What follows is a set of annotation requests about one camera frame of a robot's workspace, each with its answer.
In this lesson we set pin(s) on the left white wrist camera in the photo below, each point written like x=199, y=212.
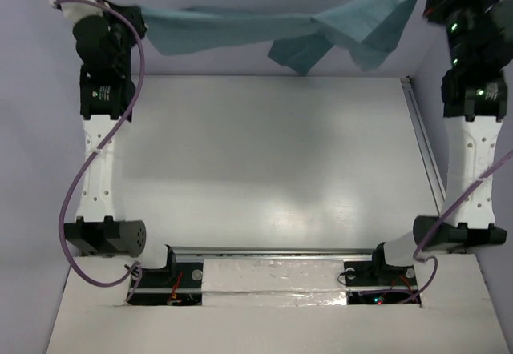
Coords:
x=76, y=10

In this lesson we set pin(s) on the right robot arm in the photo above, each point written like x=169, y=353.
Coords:
x=474, y=95

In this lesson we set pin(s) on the aluminium right side rail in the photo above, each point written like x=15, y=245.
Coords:
x=431, y=168

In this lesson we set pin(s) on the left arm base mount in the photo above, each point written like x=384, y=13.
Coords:
x=177, y=286

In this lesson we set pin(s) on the aluminium rail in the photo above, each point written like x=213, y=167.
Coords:
x=270, y=251
x=431, y=168

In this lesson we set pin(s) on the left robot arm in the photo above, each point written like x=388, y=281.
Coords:
x=92, y=216

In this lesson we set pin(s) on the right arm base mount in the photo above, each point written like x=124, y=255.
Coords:
x=366, y=286

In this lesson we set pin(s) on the aluminium front rail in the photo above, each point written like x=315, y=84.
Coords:
x=270, y=251

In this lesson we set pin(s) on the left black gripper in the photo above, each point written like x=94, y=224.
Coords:
x=134, y=19

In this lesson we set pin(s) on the white foil-taped centre block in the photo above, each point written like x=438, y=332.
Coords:
x=272, y=283

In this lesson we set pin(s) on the teal t-shirt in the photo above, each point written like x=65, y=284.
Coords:
x=369, y=29

